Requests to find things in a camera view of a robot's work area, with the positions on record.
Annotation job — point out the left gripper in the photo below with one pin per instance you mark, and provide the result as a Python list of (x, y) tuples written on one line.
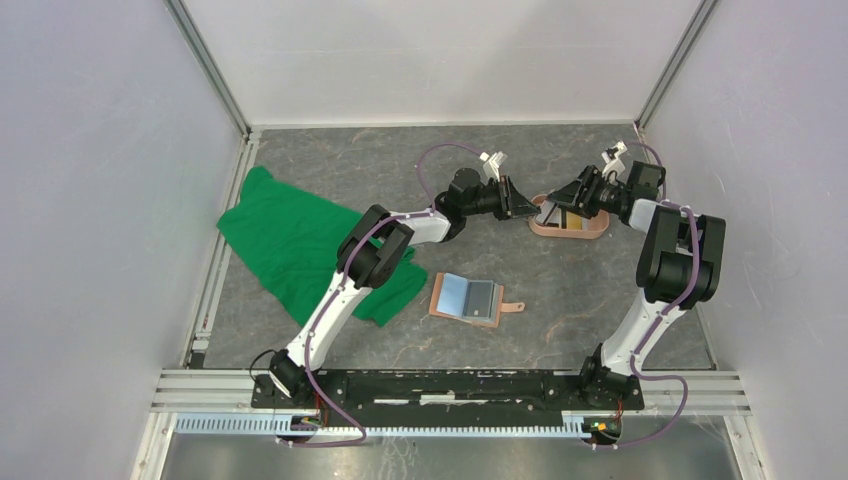
[(512, 203)]

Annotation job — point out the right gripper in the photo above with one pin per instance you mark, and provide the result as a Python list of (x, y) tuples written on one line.
[(572, 195)]

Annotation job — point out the tan leather card holder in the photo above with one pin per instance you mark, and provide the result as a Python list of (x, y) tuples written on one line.
[(448, 299)]

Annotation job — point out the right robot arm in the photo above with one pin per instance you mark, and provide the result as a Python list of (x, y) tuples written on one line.
[(679, 267)]

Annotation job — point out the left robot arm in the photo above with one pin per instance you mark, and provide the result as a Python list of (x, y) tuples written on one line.
[(370, 255)]

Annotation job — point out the black VIP card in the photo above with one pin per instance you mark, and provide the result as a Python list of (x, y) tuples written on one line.
[(479, 300)]

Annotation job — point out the pink oval tray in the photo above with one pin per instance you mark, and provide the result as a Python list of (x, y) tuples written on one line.
[(597, 225)]

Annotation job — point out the green cloth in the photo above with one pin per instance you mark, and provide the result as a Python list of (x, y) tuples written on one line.
[(288, 238)]

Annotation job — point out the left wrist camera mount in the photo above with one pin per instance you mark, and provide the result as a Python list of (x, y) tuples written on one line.
[(491, 164)]

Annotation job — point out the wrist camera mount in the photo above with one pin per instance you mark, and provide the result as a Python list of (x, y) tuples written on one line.
[(611, 156), (491, 164)]

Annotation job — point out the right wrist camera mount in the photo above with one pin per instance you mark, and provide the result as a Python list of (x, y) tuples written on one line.
[(611, 156)]

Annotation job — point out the slotted cable duct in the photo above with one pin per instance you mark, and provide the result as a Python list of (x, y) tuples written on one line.
[(288, 425)]

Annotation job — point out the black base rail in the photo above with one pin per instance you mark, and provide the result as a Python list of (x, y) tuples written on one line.
[(474, 398)]

